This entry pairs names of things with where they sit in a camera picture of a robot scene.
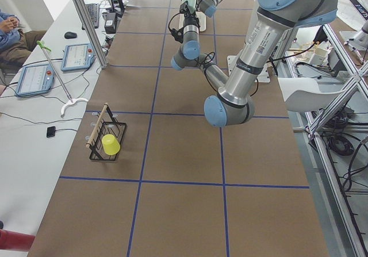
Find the mint green cup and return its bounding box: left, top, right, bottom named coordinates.
left=182, top=0, right=197, bottom=14

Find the white rabbit tray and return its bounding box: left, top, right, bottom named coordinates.
left=196, top=11, right=206, bottom=32

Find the yellow cup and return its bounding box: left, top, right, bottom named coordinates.
left=102, top=134, right=121, bottom=156

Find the black power adapter box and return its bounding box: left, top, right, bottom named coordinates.
left=104, top=13, right=117, bottom=34

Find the black keyboard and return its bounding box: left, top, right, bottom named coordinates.
left=85, top=3, right=99, bottom=29

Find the far teach pendant tablet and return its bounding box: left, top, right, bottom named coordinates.
left=61, top=43, right=95, bottom=72

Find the teach pendant tablet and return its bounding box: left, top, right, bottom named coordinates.
left=61, top=43, right=95, bottom=72
left=15, top=64, right=54, bottom=97

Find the black computer mouse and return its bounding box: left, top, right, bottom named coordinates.
left=64, top=32, right=78, bottom=39

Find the reacher grabber stick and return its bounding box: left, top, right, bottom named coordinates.
left=37, top=40, right=88, bottom=117

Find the near teach pendant tablet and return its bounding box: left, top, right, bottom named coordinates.
left=15, top=64, right=54, bottom=97

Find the seated person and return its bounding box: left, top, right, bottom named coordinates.
left=1, top=11, right=47, bottom=70

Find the small black puck device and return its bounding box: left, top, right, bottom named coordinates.
left=46, top=126, right=56, bottom=138

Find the red bottle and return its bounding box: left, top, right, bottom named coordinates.
left=0, top=229, right=35, bottom=252

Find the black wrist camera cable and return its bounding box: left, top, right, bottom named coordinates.
left=167, top=11, right=185, bottom=44

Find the aluminium frame post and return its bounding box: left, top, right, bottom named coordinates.
left=72, top=0, right=108, bottom=69

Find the black wire cup rack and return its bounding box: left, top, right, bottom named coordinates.
left=86, top=103, right=128, bottom=162

